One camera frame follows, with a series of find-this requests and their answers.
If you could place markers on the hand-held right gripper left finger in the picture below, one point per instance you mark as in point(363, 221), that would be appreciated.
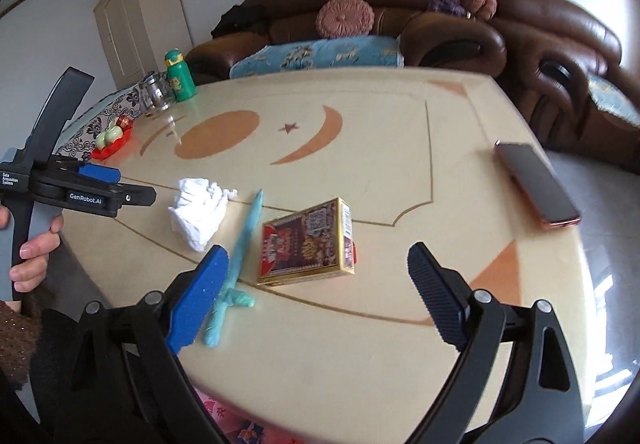
point(197, 304)

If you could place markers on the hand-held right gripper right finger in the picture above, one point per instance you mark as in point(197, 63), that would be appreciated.
point(435, 294)

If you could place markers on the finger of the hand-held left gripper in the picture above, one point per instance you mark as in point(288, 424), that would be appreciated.
point(100, 172)
point(137, 196)

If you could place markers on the white tissue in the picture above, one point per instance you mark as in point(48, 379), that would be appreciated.
point(197, 214)

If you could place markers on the red gold cigarette box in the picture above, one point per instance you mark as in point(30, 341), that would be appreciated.
point(305, 239)

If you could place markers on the bin with pink bag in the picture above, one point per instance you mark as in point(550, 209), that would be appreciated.
point(235, 424)

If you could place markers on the person's left forearm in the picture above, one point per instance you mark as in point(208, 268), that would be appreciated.
point(17, 334)

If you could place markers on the person's left hand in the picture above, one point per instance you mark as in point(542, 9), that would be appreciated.
point(35, 249)

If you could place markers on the red tray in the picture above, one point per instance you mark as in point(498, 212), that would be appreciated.
point(107, 152)

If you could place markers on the black floral bed cover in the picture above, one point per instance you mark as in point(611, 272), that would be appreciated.
point(85, 129)

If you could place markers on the green teacup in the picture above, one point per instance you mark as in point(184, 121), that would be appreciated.
point(101, 140)
point(115, 133)

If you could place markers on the teal toy sword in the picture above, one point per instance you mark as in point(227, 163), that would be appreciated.
point(240, 249)

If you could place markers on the red lighter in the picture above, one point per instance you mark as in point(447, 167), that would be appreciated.
point(355, 251)

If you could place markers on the glass jar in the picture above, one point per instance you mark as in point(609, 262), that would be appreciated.
point(157, 96)

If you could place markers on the green water bottle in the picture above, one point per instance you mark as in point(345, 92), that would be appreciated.
point(181, 81)

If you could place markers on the beige coffee table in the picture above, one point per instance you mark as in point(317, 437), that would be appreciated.
point(380, 164)

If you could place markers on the cream wardrobe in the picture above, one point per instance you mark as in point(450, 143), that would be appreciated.
point(145, 14)

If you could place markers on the smartphone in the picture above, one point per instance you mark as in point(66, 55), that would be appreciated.
point(537, 184)

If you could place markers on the dark clothes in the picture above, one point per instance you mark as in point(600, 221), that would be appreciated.
point(240, 19)

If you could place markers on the blue patterned blanket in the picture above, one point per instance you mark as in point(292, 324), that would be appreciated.
point(310, 55)

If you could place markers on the blue seat pad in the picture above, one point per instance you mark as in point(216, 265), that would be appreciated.
point(615, 96)

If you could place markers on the brown leather armchair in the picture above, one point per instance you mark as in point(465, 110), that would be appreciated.
point(565, 39)

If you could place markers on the purple cloth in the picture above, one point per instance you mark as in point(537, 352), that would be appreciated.
point(445, 6)

